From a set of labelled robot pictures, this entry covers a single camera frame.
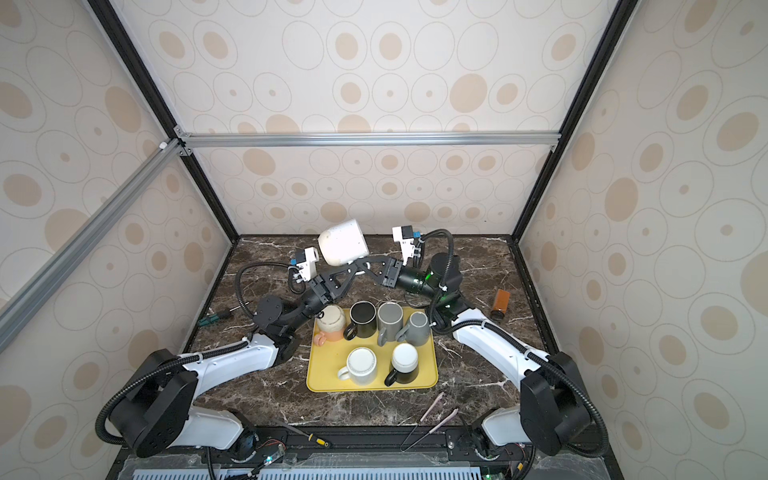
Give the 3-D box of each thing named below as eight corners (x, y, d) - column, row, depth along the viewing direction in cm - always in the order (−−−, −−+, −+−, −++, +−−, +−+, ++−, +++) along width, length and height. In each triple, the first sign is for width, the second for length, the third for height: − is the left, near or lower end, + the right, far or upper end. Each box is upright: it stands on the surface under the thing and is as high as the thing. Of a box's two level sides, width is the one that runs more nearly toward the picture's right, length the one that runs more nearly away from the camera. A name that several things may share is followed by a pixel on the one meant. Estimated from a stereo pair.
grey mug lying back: (396, 346, 92) (397, 331, 84) (396, 327, 96) (396, 311, 88) (426, 346, 92) (430, 331, 84) (425, 327, 96) (428, 311, 88)
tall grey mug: (378, 349, 92) (376, 332, 83) (378, 320, 98) (377, 301, 89) (402, 349, 92) (404, 332, 83) (401, 320, 98) (403, 301, 89)
